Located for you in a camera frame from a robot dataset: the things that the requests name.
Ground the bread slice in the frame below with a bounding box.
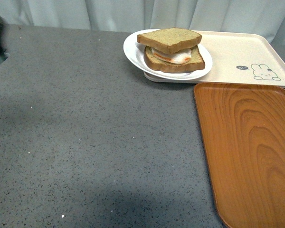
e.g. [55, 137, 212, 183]
[144, 46, 206, 73]
[137, 28, 202, 54]

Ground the white round plate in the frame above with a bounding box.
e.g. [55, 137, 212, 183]
[123, 29, 213, 83]

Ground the fake fried egg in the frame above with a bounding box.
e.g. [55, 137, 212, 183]
[151, 48, 192, 64]

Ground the brown wooden tray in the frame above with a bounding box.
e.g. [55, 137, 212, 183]
[194, 83, 285, 228]

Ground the beige rabbit tray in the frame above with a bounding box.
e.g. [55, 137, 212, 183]
[143, 30, 285, 90]

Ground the grey-white curtain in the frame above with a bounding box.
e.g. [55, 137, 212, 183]
[0, 0, 285, 45]

